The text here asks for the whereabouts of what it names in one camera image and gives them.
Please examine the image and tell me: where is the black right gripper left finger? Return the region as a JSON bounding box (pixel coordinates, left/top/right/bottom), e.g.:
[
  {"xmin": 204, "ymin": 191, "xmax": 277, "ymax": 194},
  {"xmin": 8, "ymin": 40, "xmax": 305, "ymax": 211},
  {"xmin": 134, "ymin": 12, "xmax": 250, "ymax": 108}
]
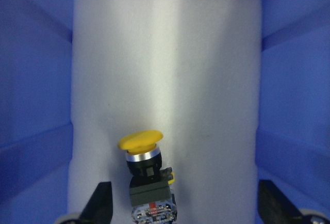
[{"xmin": 78, "ymin": 181, "xmax": 113, "ymax": 224}]

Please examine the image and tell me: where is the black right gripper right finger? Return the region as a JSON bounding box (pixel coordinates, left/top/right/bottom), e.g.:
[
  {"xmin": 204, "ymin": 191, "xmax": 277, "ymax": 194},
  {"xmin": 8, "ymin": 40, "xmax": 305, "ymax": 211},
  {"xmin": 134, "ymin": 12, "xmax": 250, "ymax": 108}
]
[{"xmin": 257, "ymin": 180, "xmax": 306, "ymax": 224}]

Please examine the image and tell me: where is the yellow push button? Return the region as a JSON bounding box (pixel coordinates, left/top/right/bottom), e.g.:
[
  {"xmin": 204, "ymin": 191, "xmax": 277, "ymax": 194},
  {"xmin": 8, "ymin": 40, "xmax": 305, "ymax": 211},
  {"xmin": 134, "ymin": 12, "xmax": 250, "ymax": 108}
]
[{"xmin": 118, "ymin": 130, "xmax": 177, "ymax": 223}]

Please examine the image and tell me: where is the blue right plastic bin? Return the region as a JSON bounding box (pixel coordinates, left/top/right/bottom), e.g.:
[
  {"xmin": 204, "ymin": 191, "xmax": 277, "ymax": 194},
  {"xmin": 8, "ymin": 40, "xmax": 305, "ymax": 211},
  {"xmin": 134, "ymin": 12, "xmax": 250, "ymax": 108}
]
[{"xmin": 1, "ymin": 0, "xmax": 329, "ymax": 223}]

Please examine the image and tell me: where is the white foam pad right bin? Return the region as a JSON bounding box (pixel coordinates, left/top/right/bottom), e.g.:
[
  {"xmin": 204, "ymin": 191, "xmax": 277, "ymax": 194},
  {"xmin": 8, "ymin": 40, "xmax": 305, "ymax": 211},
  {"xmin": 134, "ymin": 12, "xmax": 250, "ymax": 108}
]
[{"xmin": 68, "ymin": 0, "xmax": 261, "ymax": 223}]

